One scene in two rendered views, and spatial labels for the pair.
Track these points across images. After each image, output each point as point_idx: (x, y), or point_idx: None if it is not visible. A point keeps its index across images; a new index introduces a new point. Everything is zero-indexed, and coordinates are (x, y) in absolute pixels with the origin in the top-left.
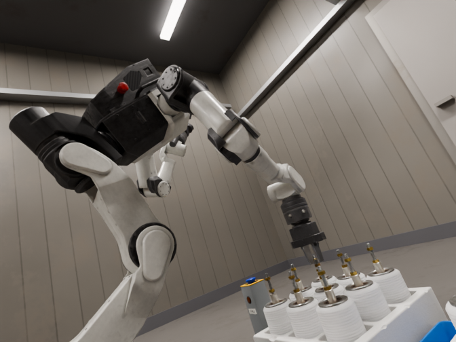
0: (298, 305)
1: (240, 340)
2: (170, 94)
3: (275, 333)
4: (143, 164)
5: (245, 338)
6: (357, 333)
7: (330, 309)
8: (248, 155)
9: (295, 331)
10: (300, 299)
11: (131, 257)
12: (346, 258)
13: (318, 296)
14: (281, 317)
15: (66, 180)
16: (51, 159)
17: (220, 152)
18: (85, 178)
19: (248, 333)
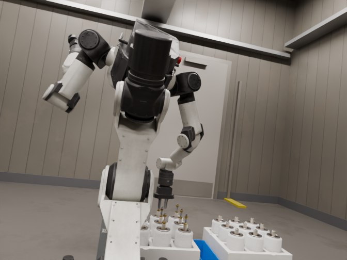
0: (168, 230)
1: (6, 254)
2: (190, 91)
3: (142, 245)
4: (84, 79)
5: (12, 252)
6: (191, 244)
7: (190, 233)
8: (192, 150)
9: (160, 243)
10: (165, 227)
11: (144, 191)
12: (182, 210)
13: (161, 225)
14: (148, 236)
15: (151, 115)
16: (158, 94)
17: (189, 143)
18: (153, 118)
19: (6, 247)
